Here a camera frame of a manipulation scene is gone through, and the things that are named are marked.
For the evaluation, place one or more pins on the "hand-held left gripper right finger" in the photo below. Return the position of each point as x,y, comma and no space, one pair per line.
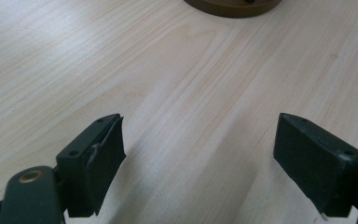
315,165

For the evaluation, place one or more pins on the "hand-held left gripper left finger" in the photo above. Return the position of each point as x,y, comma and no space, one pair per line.
87,169

